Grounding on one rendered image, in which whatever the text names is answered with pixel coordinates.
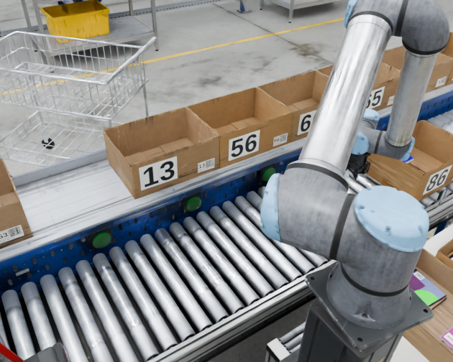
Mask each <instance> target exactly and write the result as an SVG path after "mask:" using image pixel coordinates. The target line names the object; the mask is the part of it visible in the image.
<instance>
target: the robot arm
mask: <svg viewBox="0 0 453 362"><path fill-rule="evenodd" d="M344 27H345V28H346V29H347V32H346V34H345V36H344V39H343V42H342V45H341V47H340V50H339V53H338V55H337V58H336V61H335V63H334V67H333V68H332V71H331V74H330V76H329V79H328V82H327V84H326V87H325V90H324V93H323V96H322V97H321V101H320V103H319V107H318V108H317V111H316V114H315V116H314V119H313V122H312V125H311V128H310V130H309V132H308V136H307V137H306V141H305V143H304V145H303V148H302V151H301V154H300V157H299V159H298V160H297V161H295V162H291V163H290V164H288V166H287V167H286V169H285V172H284V175H281V174H280V173H277V174H274V175H272V176H271V178H270V179H269V181H268V183H267V186H266V188H265V194H264V196H263V199H262V206H261V212H260V225H261V229H262V232H263V233H264V234H265V235H266V236H267V237H269V238H272V239H274V240H276V241H279V242H280V243H285V244H288V245H290V246H294V247H296V248H299V249H303V250H305V251H309V252H311V253H314V254H318V255H320V256H324V257H326V258H329V259H333V260H335V261H339V263H338V264H337V265H336V266H335V267H334V268H333V269H332V270H331V272H330V274H329V277H328V280H327V284H326V293H327V296H328V298H329V301H330V303H331V305H332V306H333V307H334V309H335V310H336V311H337V312H338V313H339V314H340V315H341V316H342V317H344V318H346V319H347V320H348V321H350V322H353V323H354V324H356V325H359V326H362V327H365V328H371V329H386V328H391V327H393V326H396V325H398V324H399V323H401V322H402V321H403V320H404V319H405V318H406V316H407V314H408V311H409V310H410V307H411V289H410V284H409V282H410V280H411V277H412V275H413V272H414V269H415V268H416V264H417V262H418V259H419V257H420V255H421V251H422V249H423V247H424V245H425V243H426V240H427V233H428V230H429V217H428V214H427V212H426V211H425V209H424V207H423V206H422V204H420V202H419V201H417V199H415V198H414V197H412V196H411V195H409V194H408V193H406V192H404V191H398V190H396V189H395V188H394V187H388V186H381V185H377V186H371V187H368V188H367V189H363V190H361V191H360V192H359V193H358V194H357V195H354V194H352V193H348V189H349V180H348V177H349V172H348V171H347V170H349V171H350V172H351V173H352V174H353V176H354V178H355V179H356V180H357V178H358V177H359V176H360V177H363V178H365V175H364V174H366V172H367V173H368V171H369V168H370V164H371V163H370V162H368V161H367V157H368V156H370V155H371V154H378V155H381V156H384V157H390V158H393V159H397V160H403V161H406V160H407V159H408V158H409V156H410V154H411V151H412V149H413V145H414V142H415V139H414V138H413V137H412V134H413V130H414V128H415V125H416V121H417V118H418V114H419V111H420V109H421V105H422V102H423V99H424V96H425V93H426V89H427V86H428V84H429V79H430V77H431V73H432V70H433V67H434V63H435V61H436V57H437V54H438V53H440V52H441V51H442V50H444V48H445V47H446V46H447V43H448V40H449V34H450V28H449V21H448V19H447V16H446V14H445V12H444V10H443V9H442V8H441V6H440V5H439V4H438V3H437V2H436V1H435V0H349V3H348V7H347V10H346V13H345V16H344ZM391 36H395V37H402V45H403V47H404V48H405V49H406V50H405V53H404V57H403V62H402V66H401V71H400V75H399V79H398V84H397V88H396V92H395V97H394V101H393V107H392V110H391V113H390V119H389V123H388V128H387V131H380V130H376V128H377V124H378V121H379V117H380V115H379V113H378V112H377V111H374V110H372V109H368V108H367V104H368V101H369V99H370V95H371V92H372V89H373V86H374V84H375V80H376V77H377V75H378V71H379V69H380V65H381V62H382V59H383V55H384V53H385V49H386V47H387V44H388V41H389V40H390V38H391ZM368 165H369V167H368ZM367 167H368V170H367Z"/></svg>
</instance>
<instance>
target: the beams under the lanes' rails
mask: <svg viewBox="0 0 453 362"><path fill-rule="evenodd" d="M452 216H453V212H452V213H450V214H449V215H446V216H444V217H443V218H441V219H439V220H438V221H436V222H435V223H432V224H431V225H430V226H429V229H430V228H431V227H433V226H435V225H436V224H438V223H440V222H442V221H445V220H446V219H448V218H450V217H452ZM170 237H171V238H172V239H173V240H174V242H177V240H176V239H175V237H174V236H173V235H172V236H170ZM156 244H157V245H158V246H159V248H160V249H161V248H163V247H162V246H161V244H160V242H159V241H156ZM141 250H142V252H143V253H144V255H147V254H148V253H147V252H146V251H145V249H144V247H142V248H141ZM125 256H126V258H127V260H128V261H129V262H131V261H132V259H131V258H130V256H129V254H126V255H125ZM109 263H110V265H111V267H112V269H115V268H116V266H115V265H114V262H113V261H109ZM92 270H93V272H94V274H95V276H98V275H99V273H98V271H97V269H96V267H95V268H92ZM75 278H76V280H77V282H78V284H80V283H82V281H81V278H80V276H79V274H78V275H76V276H75ZM57 285H58V288H59V290H60V292H62V291H63V290H64V288H63V285H62V283H61V282H59V283H57ZM39 294H40V298H41V300H43V299H44V298H46V297H45V294H44V292H43V290H40V291H39ZM313 296H315V294H314V293H311V294H310V295H308V296H306V297H304V298H303V299H301V300H299V301H297V302H296V303H294V304H292V305H291V306H289V307H287V308H285V309H284V310H282V311H280V312H279V313H277V314H275V315H273V316H272V317H270V318H268V319H266V320H265V321H263V322H261V323H260V324H258V325H256V326H254V327H253V328H251V329H249V330H247V331H246V332H244V333H242V334H241V335H238V336H237V337H235V338H233V339H232V340H230V341H228V342H227V343H225V344H223V345H221V346H219V347H218V348H216V349H214V350H213V351H211V352H209V353H207V354H206V355H204V356H202V357H200V358H199V359H197V360H195V361H194V362H202V361H203V360H205V359H207V358H208V357H210V356H212V355H213V354H215V353H217V352H219V351H220V350H222V349H224V348H225V347H227V346H229V345H231V344H232V343H234V342H236V341H238V340H239V339H241V338H243V337H244V336H246V335H248V334H250V333H251V332H253V331H255V330H256V329H258V328H260V327H262V326H263V325H265V324H267V323H268V322H270V321H272V320H274V319H275V318H277V317H279V316H281V315H282V314H284V313H285V312H287V311H289V310H291V309H293V308H294V307H296V306H298V305H299V304H301V303H302V302H305V301H306V300H308V299H310V298H311V297H313ZM19 301H20V304H21V306H22V308H23V307H26V304H25V301H24V298H21V299H19ZM0 313H1V316H2V317H3V316H5V315H6V312H5V309H4V306H3V307H0Z"/></svg>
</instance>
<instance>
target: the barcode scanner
mask: <svg viewBox="0 0 453 362"><path fill-rule="evenodd" d="M22 362H71V361H70V358H69V355H68V352H67V350H66V349H65V347H64V346H63V344H61V343H56V344H55V345H53V346H50V347H48V348H46V349H44V350H43V351H40V352H39V353H36V354H34V355H33V356H30V357H29V358H27V359H25V360H24V361H22Z"/></svg>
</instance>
